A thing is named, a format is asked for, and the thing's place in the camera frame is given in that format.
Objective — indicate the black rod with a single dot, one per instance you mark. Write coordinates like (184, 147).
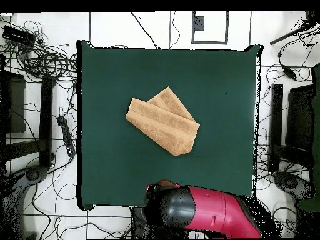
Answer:
(287, 37)

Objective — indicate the black horizontal beam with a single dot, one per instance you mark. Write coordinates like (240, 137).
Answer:
(22, 150)
(292, 155)

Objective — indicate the black power strip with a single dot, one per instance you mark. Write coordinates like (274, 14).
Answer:
(66, 135)

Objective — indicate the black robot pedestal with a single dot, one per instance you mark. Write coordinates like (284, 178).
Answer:
(138, 222)

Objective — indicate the tan terry towel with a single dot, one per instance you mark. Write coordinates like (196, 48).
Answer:
(162, 125)

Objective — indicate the dark curved stand base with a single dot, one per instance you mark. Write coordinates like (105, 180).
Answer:
(32, 173)
(290, 183)

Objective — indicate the grey square floor frame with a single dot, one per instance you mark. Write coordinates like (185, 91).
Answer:
(227, 27)

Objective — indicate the dark flat panel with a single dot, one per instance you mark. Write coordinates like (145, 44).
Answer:
(15, 105)
(300, 117)

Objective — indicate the black upright post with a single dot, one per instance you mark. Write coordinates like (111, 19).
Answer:
(46, 120)
(276, 112)

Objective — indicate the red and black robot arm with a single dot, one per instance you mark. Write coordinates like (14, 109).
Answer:
(212, 212)

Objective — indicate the dark green table cloth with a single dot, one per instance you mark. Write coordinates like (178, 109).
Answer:
(112, 162)

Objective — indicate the black adapter box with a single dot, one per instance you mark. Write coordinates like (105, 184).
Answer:
(17, 35)

